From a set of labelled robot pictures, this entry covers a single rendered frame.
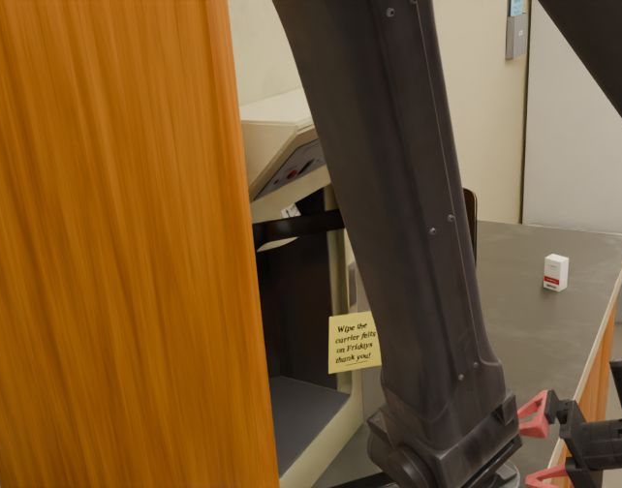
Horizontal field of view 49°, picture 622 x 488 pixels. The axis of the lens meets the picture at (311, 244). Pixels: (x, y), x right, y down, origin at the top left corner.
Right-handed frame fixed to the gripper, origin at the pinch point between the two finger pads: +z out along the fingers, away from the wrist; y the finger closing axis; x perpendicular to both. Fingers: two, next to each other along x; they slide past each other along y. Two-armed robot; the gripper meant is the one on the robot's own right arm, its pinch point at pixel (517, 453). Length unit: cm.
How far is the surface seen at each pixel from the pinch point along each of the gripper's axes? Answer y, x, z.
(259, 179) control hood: 50, 12, 4
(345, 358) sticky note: 24.3, 7.3, 10.4
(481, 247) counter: -14, -92, 32
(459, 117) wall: -4, -192, 58
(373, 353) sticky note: 22.6, 4.9, 8.3
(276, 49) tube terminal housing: 59, -5, 5
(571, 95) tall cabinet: -39, -288, 36
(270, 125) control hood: 54, 12, -1
